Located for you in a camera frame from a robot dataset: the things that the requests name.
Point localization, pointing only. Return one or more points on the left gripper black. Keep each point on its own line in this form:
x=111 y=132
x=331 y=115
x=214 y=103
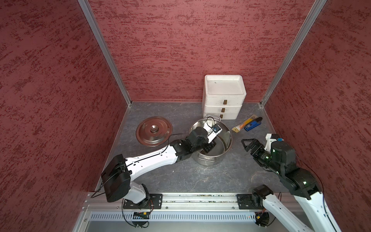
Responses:
x=209 y=146

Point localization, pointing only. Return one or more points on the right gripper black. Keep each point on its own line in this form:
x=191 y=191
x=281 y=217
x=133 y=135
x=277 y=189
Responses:
x=254 y=152

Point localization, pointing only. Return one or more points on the stainless steel pot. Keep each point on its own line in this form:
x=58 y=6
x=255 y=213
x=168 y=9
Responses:
x=222 y=142

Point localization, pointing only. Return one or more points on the steel pot lid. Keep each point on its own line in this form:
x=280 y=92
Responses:
x=154 y=131

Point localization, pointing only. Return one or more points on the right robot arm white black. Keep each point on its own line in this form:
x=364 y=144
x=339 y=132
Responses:
x=279 y=157

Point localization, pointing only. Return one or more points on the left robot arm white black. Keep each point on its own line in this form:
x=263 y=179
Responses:
x=119 y=175

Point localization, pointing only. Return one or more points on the blue stapler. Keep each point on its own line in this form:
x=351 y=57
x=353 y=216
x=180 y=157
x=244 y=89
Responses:
x=253 y=124

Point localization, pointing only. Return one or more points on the white three drawer box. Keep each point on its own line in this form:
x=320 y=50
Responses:
x=223 y=96

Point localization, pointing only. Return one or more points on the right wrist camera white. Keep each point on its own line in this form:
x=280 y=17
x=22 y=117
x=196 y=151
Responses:
x=270 y=138

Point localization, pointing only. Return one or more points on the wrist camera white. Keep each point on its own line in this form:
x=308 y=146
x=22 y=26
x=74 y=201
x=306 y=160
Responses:
x=270 y=138
x=215 y=131

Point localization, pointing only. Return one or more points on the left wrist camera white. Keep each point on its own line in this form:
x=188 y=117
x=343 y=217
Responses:
x=215 y=131

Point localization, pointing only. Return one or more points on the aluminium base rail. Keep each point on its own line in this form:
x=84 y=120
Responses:
x=174 y=201

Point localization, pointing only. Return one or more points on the right aluminium corner post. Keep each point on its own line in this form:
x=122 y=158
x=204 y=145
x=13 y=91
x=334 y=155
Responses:
x=300 y=37

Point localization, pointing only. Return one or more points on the aluminium corner post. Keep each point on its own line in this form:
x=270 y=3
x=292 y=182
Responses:
x=89 y=15
x=300 y=37

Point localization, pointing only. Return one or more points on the left aluminium corner post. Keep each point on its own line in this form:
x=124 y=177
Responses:
x=89 y=15

